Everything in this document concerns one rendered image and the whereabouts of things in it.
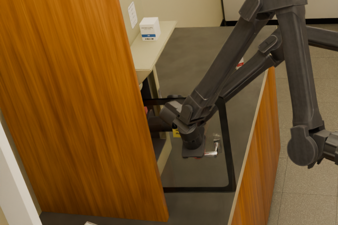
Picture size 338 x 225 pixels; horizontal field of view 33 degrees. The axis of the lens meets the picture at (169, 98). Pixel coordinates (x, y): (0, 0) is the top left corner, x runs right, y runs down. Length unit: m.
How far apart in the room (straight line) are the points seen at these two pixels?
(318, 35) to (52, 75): 0.85
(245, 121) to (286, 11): 1.04
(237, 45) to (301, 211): 1.91
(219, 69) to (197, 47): 1.42
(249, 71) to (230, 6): 3.16
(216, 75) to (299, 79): 0.25
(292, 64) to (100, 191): 0.88
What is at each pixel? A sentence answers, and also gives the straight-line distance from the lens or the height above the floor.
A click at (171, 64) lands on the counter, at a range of 2.87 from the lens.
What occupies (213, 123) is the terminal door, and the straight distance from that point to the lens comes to 1.81.
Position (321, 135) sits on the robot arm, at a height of 1.48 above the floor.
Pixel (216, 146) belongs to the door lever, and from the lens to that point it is 1.86.
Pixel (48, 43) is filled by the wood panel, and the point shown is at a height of 1.65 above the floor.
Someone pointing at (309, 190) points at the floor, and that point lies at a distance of 3.43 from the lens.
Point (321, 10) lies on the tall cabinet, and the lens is 5.00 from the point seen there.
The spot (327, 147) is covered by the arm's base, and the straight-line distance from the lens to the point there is 1.41.
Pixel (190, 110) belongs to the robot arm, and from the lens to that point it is 1.62.
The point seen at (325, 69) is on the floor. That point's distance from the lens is 4.47.
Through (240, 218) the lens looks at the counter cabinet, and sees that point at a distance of 2.36.
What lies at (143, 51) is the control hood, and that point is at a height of 1.51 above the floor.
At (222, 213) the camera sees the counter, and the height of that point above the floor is 0.94.
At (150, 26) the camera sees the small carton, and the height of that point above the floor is 1.56.
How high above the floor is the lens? 2.36
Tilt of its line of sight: 33 degrees down
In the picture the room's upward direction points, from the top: 11 degrees counter-clockwise
